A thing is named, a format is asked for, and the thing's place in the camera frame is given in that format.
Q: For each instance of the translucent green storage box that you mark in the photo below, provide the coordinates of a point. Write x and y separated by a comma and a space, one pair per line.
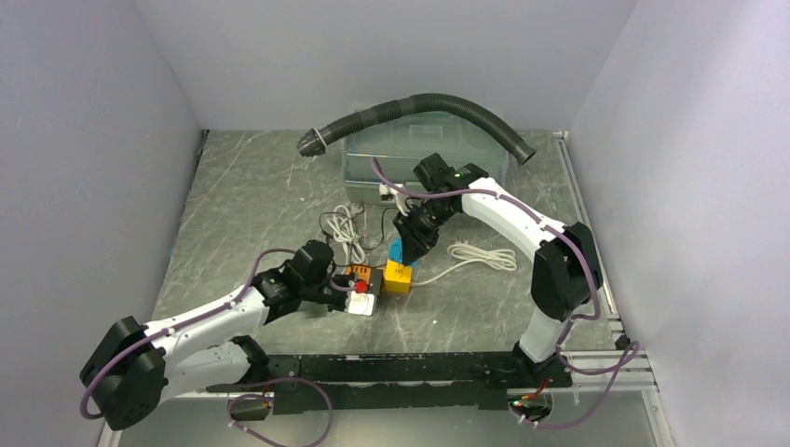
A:
399, 145

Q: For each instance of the yellow cube socket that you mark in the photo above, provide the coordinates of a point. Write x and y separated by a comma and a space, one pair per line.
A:
397, 278

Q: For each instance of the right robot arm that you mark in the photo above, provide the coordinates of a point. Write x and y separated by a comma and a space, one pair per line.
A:
566, 275

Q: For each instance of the orange power strip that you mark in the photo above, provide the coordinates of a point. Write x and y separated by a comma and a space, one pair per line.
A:
360, 271

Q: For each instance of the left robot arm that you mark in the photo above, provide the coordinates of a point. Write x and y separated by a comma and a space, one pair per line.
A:
265, 296

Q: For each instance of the aluminium rail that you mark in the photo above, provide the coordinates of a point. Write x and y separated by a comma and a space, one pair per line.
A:
237, 366

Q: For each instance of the light blue adapter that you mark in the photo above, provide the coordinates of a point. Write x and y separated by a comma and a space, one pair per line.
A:
395, 253

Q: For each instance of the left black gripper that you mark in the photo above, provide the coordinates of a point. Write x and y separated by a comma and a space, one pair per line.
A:
338, 306

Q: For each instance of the black power adapter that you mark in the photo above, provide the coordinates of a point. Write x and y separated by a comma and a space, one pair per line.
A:
375, 282

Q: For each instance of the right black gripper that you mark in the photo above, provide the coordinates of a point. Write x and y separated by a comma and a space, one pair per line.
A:
415, 242

